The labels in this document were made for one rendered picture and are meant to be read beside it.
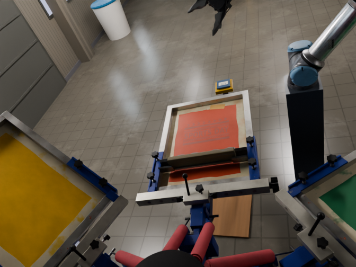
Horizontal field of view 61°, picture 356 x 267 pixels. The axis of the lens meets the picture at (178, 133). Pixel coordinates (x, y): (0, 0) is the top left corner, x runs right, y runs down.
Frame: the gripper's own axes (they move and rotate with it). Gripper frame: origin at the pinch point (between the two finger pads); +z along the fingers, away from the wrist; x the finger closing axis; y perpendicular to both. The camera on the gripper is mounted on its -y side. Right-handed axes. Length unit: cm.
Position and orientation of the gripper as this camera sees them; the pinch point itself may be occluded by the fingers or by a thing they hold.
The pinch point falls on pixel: (198, 24)
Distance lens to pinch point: 133.1
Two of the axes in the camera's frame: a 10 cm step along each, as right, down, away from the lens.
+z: -6.2, 7.0, 3.4
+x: -6.8, -7.0, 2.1
